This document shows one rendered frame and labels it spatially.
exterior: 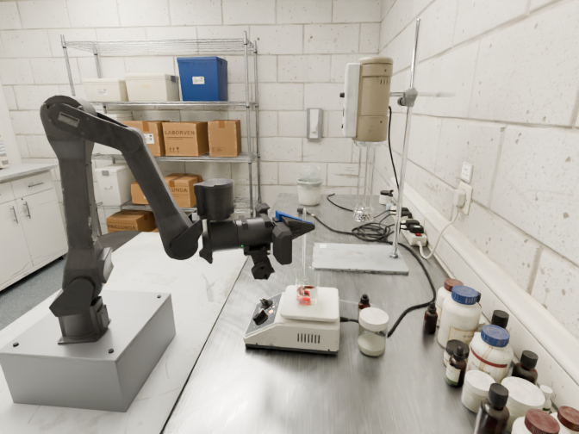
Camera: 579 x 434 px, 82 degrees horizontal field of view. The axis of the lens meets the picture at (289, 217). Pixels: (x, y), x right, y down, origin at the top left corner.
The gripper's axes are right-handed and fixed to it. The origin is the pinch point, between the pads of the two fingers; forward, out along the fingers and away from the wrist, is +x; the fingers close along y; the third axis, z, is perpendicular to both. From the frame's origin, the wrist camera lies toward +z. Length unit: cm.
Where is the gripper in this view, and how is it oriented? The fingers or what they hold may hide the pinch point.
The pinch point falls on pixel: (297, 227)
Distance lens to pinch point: 65.6
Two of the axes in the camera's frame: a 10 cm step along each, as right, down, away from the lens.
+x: 9.6, -0.9, 2.8
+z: 0.0, 9.5, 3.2
